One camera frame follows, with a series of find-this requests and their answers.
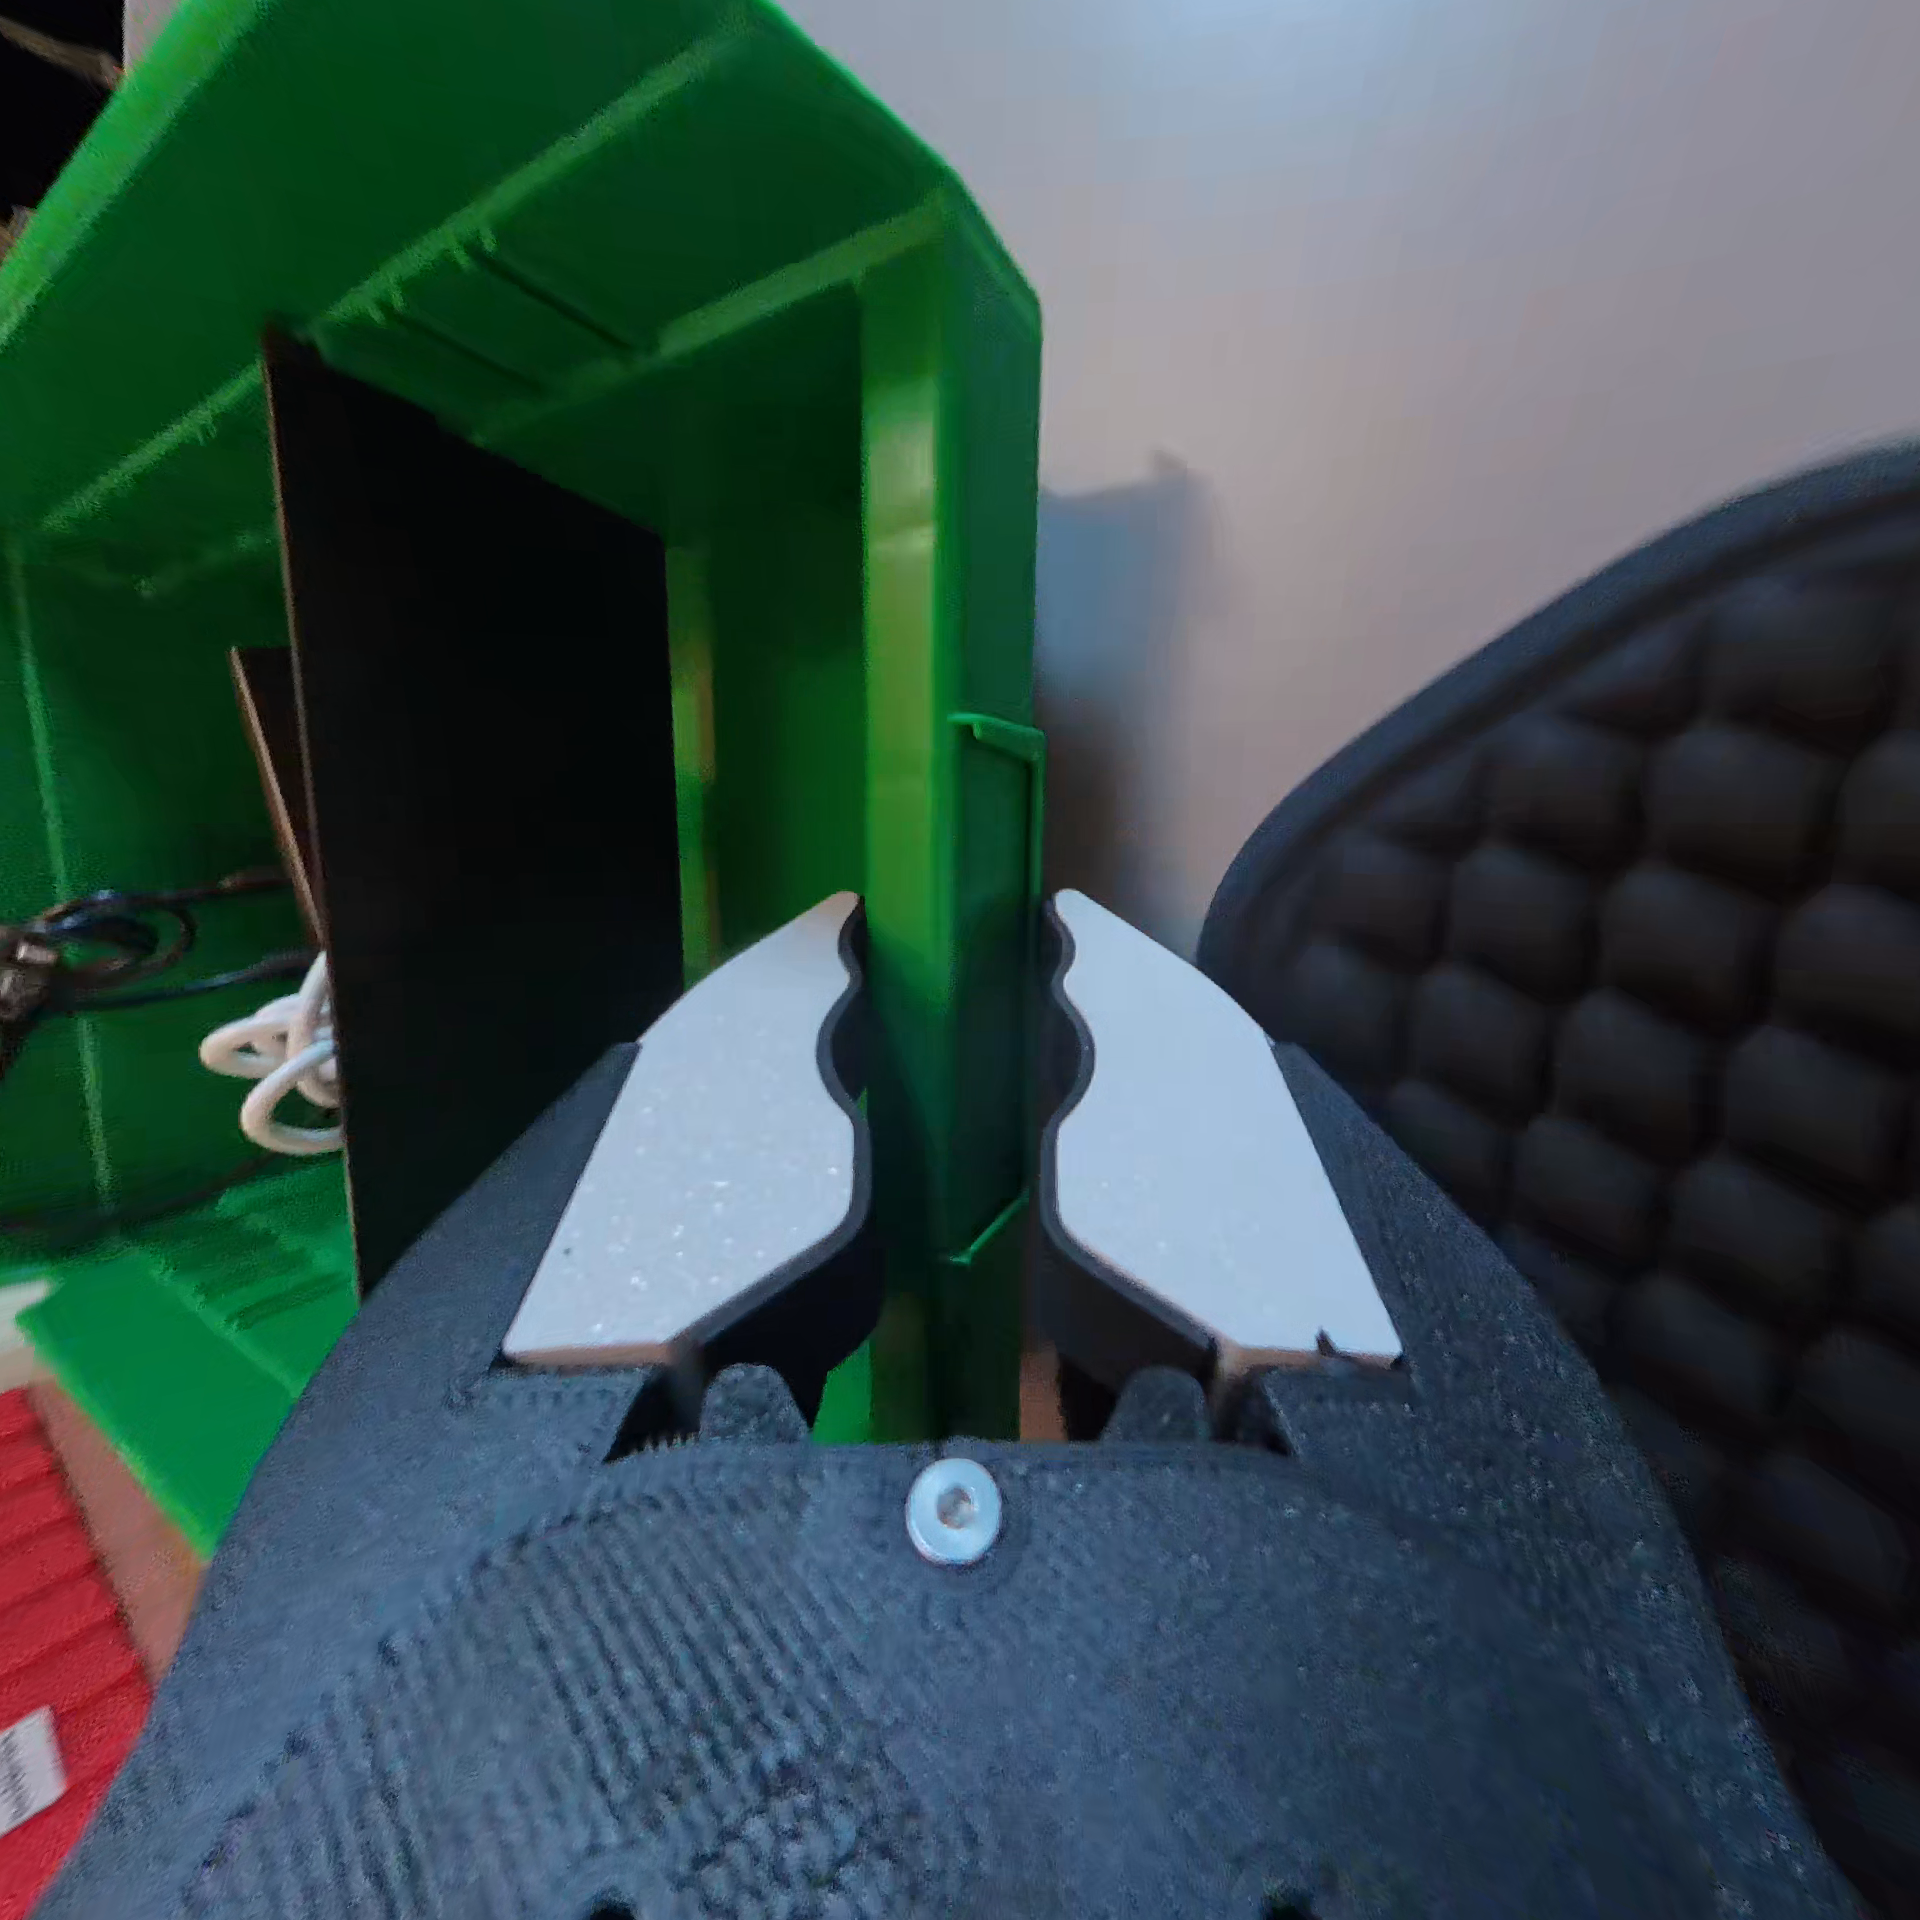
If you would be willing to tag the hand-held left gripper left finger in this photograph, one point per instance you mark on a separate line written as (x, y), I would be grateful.
(701, 1154)

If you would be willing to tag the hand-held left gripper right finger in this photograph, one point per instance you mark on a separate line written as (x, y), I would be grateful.
(1201, 1172)

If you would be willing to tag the green plastic bin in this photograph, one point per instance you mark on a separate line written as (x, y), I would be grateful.
(603, 222)

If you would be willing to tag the black divider panel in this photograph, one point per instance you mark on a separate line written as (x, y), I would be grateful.
(482, 823)

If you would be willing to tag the black padded cushion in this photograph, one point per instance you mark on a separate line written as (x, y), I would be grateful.
(1650, 900)

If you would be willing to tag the brown flat panel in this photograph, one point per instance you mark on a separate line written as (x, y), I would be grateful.
(277, 783)

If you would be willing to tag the red ribbed plastic bin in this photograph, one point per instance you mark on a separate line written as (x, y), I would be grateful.
(60, 1577)

